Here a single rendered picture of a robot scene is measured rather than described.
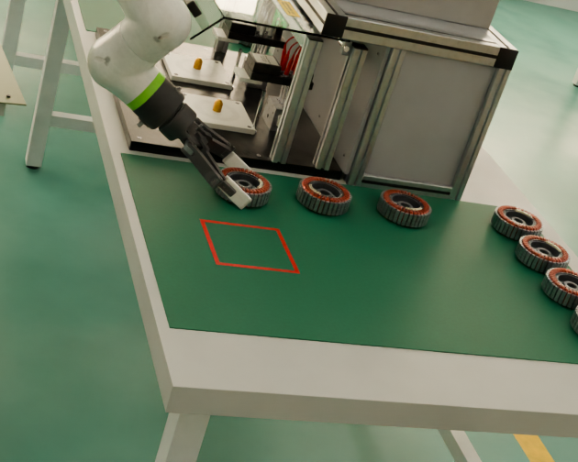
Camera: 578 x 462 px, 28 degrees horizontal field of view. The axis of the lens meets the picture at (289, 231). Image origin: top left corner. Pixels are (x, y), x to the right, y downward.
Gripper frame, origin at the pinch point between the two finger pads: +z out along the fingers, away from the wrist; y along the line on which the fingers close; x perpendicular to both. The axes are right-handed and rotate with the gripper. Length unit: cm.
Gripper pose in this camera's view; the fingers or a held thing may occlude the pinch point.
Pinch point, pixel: (242, 185)
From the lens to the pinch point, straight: 229.4
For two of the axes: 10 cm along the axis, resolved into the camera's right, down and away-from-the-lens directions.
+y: -0.4, 4.5, -8.9
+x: 7.3, -5.9, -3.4
